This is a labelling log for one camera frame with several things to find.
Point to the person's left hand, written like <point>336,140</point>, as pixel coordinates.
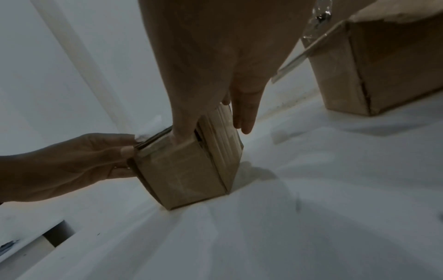
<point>58,172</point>

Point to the person's right hand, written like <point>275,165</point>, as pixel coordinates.
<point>214,54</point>

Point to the small brown cardboard box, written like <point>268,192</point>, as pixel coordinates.
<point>187,175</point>

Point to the clear packing tape strip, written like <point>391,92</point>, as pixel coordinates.
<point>315,19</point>

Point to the white pole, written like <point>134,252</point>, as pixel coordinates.
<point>86,63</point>

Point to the large brown cardboard box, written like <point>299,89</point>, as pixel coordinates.
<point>387,68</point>

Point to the white table cloth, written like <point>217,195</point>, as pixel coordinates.
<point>311,205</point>

